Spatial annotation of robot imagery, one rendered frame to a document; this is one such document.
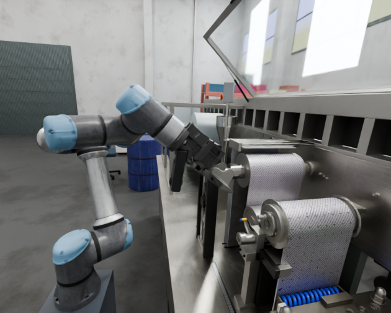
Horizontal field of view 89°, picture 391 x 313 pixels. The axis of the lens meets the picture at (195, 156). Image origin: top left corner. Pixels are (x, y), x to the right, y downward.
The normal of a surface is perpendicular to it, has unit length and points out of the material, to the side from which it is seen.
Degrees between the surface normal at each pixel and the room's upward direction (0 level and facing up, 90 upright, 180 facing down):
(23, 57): 90
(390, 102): 90
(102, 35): 90
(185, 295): 0
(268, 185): 92
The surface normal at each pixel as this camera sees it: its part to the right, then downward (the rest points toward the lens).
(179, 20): 0.14, 0.26
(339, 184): -0.98, 0.02
